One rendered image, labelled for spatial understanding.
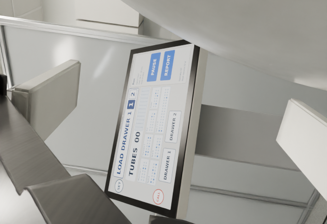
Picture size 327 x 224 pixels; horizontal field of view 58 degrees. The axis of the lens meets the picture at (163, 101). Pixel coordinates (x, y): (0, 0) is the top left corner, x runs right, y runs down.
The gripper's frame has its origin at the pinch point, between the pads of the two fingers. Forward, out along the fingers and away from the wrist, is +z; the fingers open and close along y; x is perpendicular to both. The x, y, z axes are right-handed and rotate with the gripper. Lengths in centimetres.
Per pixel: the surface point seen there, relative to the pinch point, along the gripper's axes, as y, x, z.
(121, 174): -7, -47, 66
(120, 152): -9, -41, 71
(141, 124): -4, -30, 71
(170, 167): 7, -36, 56
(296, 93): 75, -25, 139
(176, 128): 7, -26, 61
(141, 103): -5, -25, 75
